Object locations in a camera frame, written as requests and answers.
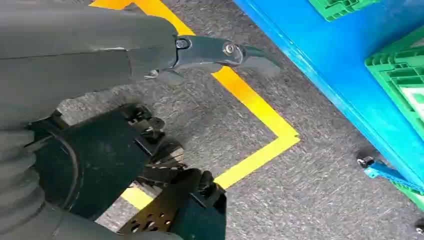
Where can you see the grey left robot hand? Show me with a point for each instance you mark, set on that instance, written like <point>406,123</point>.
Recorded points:
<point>66,43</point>

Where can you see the black robot leg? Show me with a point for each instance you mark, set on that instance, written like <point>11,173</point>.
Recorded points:
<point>99,159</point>

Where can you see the yellow floor tape marking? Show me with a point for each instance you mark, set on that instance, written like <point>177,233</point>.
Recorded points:
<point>251,102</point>

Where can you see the black robot foot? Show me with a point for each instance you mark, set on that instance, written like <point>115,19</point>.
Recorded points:
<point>198,218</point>

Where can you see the blue table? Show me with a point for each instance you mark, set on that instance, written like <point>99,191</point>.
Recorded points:
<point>331,43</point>

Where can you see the green plastic crate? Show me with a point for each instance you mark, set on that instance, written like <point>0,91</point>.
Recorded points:
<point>338,8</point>
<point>414,197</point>
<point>400,76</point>

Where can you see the black caster wheel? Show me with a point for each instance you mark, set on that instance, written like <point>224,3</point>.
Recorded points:
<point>420,227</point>
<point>365,162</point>

